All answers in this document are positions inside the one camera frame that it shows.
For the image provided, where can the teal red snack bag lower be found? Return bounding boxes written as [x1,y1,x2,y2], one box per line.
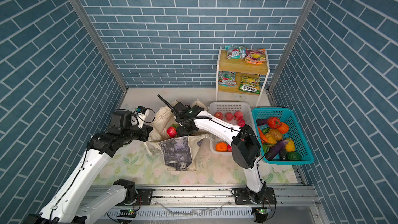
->
[218,71,237,87]

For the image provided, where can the pink dragon fruit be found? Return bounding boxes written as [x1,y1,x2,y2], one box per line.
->
[166,124,178,138]

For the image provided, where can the purple eggplant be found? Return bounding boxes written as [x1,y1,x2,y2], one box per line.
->
[265,140,290,161]

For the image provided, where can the green avocado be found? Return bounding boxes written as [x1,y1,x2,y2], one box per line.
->
[287,151,302,161]

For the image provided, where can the wooden two-tier shelf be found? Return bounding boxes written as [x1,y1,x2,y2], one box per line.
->
[215,47,271,107]

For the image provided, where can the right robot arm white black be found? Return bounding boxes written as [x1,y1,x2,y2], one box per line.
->
[167,102,276,205]

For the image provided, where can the red apple small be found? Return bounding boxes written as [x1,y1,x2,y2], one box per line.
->
[234,111,243,120]
[237,119,246,127]
[225,113,234,121]

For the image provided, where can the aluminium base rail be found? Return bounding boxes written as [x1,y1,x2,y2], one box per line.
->
[99,184,329,224]

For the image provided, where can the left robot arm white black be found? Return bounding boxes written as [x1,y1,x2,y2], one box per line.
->
[23,106,153,224]

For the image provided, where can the floral table mat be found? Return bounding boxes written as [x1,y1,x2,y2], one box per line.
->
[91,88,297,186]

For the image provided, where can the red tomato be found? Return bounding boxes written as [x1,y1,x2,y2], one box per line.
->
[267,117,281,129]

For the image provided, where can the orange tangerine front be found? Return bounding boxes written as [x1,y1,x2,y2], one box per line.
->
[215,142,228,152]

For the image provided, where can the teal plastic basket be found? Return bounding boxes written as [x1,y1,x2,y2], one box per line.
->
[252,107,314,165]

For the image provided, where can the pink yellow snack bag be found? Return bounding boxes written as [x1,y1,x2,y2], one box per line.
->
[244,49,266,65]

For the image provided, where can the beige canvas grocery bag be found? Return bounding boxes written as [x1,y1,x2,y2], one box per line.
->
[144,106,214,172]

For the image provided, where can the white plastic basket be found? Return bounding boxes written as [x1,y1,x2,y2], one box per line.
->
[208,102,258,156]

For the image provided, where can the teal snack bag top shelf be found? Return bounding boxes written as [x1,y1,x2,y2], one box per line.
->
[225,46,246,60]

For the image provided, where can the brown potato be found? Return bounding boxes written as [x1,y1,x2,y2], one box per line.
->
[268,129,283,142]

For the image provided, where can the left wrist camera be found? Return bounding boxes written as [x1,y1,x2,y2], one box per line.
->
[136,106,147,129]

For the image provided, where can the orange carrot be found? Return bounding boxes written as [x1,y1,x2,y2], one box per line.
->
[258,127,268,144]

